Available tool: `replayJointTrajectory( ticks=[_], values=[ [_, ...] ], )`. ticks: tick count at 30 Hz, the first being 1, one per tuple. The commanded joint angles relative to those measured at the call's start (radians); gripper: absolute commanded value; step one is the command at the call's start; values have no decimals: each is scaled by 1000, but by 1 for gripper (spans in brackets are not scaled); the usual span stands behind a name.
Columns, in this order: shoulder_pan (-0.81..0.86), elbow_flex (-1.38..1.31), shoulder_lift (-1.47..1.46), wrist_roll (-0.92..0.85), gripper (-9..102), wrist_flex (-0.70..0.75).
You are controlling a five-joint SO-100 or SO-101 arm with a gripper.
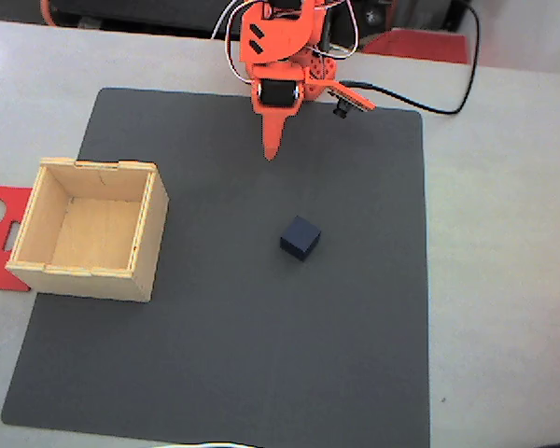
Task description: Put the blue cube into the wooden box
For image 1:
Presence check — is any orange cable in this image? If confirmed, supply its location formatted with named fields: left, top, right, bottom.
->
left=40, top=0, right=58, bottom=28

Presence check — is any black background equipment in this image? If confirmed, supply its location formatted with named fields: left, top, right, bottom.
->
left=50, top=0, right=244, bottom=35

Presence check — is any white cable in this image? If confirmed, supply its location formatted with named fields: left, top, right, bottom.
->
left=151, top=440, right=262, bottom=448

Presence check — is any blue cube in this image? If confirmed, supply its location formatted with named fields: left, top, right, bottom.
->
left=279, top=215, right=322, bottom=262

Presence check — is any red cutout plate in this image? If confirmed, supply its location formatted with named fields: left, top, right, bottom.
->
left=0, top=185, right=34, bottom=293

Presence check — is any white wire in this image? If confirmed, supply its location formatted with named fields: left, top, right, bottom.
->
left=315, top=0, right=360, bottom=61
left=211, top=0, right=254, bottom=86

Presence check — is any orange camera mount with camera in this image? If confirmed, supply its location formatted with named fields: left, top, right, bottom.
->
left=325, top=79, right=378, bottom=119

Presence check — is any red flat plate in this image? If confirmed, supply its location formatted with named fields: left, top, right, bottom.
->
left=361, top=28, right=470, bottom=64

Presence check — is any dark grey mat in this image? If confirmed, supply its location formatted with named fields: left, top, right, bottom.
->
left=0, top=87, right=431, bottom=448

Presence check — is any black camera cable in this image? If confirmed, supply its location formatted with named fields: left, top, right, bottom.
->
left=338, top=1, right=481, bottom=117

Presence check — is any wooden box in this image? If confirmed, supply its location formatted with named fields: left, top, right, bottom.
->
left=5, top=157, right=170, bottom=303

